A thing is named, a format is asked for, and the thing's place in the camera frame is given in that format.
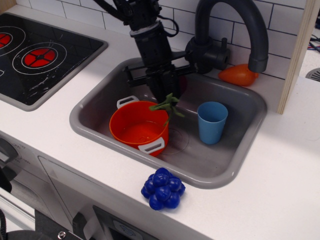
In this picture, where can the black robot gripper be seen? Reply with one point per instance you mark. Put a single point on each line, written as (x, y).
(159, 66)

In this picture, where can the grey plastic sink basin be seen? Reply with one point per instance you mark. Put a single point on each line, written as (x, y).
(205, 166)

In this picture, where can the orange toy carrot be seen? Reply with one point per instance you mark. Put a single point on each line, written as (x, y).
(239, 75)

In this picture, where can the grey floor drain grate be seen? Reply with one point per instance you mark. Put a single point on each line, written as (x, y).
(314, 74)

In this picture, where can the grey oven knob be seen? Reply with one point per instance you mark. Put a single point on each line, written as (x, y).
(7, 152)

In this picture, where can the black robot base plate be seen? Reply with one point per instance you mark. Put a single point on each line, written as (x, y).
(45, 229)

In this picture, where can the blue toy grape bunch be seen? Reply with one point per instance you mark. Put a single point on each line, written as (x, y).
(163, 190)

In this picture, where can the light wooden side panel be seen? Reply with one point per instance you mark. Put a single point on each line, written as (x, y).
(309, 16)

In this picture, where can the dark grey toy faucet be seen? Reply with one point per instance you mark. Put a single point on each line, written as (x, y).
(206, 55)

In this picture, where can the orange toy pot grey handles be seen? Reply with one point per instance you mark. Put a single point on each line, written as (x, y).
(136, 125)

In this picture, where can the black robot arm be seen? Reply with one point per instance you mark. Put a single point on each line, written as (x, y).
(134, 13)

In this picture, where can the black toy stove top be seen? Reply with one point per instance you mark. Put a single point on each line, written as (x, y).
(37, 59)

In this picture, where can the blue plastic cup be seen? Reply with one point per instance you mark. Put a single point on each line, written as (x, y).
(212, 117)

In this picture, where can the dark dishwasher control panel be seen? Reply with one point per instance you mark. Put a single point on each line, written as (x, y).
(117, 228)

